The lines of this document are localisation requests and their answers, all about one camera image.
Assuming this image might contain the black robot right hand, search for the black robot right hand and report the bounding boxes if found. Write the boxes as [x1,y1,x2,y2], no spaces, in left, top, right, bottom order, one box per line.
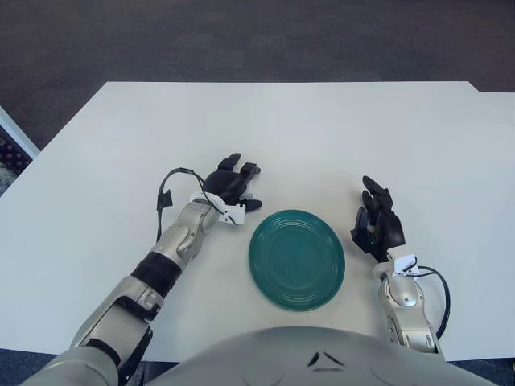
[350,175,406,262]

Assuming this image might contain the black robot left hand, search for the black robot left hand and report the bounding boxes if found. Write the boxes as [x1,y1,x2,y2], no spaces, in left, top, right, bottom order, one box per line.
[200,152,263,214]

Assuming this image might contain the teal round ribbed plate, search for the teal round ribbed plate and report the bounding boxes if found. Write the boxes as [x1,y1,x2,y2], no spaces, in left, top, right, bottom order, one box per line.
[248,207,346,311]

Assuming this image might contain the grey robot torso shell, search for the grey robot torso shell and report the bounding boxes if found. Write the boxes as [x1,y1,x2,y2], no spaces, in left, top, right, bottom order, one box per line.
[15,326,515,386]

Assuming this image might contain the white framed patterned panel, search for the white framed patterned panel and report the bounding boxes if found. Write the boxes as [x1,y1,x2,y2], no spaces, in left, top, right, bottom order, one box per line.
[0,105,41,198]

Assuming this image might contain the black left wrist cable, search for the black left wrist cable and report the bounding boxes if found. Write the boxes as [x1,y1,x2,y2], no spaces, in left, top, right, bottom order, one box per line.
[155,166,235,243]

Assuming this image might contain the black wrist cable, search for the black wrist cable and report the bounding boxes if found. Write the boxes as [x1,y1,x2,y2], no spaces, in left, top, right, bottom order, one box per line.
[406,265,451,339]
[155,166,235,243]

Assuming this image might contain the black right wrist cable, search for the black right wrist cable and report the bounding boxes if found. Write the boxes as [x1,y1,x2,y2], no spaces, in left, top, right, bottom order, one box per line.
[406,265,451,339]

